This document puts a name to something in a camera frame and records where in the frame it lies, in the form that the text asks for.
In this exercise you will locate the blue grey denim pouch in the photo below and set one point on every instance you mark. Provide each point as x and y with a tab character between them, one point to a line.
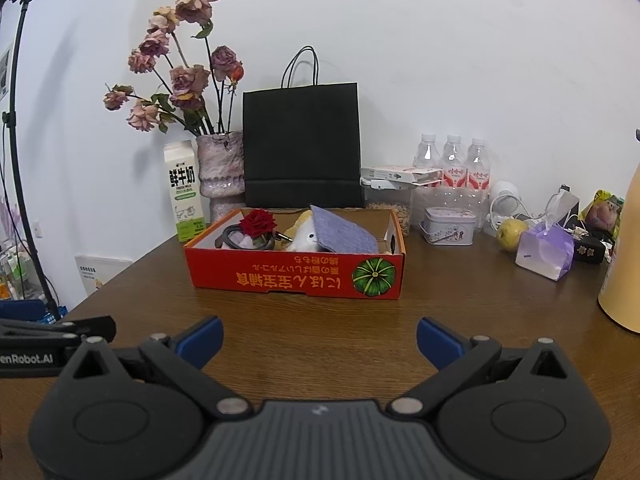
345	232

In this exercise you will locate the framed wall picture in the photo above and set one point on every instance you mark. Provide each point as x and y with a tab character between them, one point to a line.
5	72

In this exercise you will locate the small white desk fan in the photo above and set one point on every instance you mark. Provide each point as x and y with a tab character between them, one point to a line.
505	195

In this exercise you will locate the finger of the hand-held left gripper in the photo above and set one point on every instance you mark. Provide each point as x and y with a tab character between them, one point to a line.
92	329

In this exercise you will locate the pink mottled vase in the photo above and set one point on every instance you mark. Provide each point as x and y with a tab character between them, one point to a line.
220	165

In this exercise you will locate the flat white pink carton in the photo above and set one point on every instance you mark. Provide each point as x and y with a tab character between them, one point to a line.
395	174

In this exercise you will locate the blue packet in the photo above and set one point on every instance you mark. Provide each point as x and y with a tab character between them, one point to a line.
25	310

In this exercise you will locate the purple tissue pack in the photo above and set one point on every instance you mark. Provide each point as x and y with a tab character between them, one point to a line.
542	255

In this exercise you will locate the red rose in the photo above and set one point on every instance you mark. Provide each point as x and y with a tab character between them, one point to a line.
257	222

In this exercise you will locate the small black box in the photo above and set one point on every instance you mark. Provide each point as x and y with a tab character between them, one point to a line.
590	250

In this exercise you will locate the white booklet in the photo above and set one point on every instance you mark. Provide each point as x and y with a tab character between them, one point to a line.
100	270

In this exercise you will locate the colourful figure snack packet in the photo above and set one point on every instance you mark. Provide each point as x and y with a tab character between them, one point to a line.
605	210

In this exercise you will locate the yellow white plush dog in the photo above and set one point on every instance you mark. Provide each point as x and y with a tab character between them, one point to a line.
302	237

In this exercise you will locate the clear plastic grain container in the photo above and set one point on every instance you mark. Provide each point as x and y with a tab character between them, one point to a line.
387	210

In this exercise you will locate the cream yellow bottle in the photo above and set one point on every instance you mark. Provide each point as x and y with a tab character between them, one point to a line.
625	270

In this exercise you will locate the dried pink rose bouquet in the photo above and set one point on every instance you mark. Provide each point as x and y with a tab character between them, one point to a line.
190	80

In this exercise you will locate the clear water bottle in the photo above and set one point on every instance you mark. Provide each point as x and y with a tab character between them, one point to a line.
479	165
427	155
454	162

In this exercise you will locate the red cardboard box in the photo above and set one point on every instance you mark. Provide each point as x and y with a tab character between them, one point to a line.
280	275

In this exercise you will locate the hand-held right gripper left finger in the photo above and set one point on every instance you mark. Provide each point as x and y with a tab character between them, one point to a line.
202	340

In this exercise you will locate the black paper bag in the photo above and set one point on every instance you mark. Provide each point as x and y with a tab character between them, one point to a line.
300	150

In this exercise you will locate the lavender fluffy plush item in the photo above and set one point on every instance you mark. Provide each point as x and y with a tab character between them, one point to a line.
245	243

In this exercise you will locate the lavender tin box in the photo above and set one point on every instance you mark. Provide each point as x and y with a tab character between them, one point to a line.
447	227

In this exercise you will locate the white green milk carton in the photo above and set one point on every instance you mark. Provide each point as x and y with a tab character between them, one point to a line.
182	195

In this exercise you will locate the yellow green apple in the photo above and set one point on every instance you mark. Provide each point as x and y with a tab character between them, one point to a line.
512	235

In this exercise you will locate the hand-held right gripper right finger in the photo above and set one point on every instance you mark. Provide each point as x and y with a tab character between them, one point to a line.
440	342

